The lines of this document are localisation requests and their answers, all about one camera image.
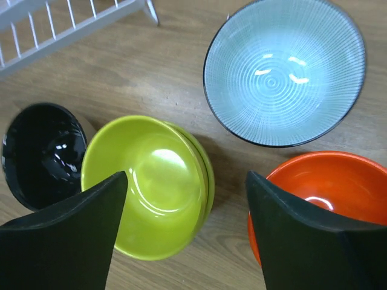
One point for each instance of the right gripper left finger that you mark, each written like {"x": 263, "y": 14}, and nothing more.
{"x": 67, "y": 245}

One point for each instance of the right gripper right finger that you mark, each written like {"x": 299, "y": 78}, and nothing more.
{"x": 303, "y": 246}

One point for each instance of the orange bowl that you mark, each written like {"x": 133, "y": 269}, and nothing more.
{"x": 341, "y": 182}

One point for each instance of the yellow-green bowl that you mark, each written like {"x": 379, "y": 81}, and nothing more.
{"x": 210, "y": 173}
{"x": 167, "y": 186}

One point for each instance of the beige speckled bowl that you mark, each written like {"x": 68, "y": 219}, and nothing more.
{"x": 42, "y": 154}

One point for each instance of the light blue ribbed bowl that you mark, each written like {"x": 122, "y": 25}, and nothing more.
{"x": 284, "y": 73}

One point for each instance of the white wire dish rack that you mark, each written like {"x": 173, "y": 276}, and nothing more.
{"x": 31, "y": 30}

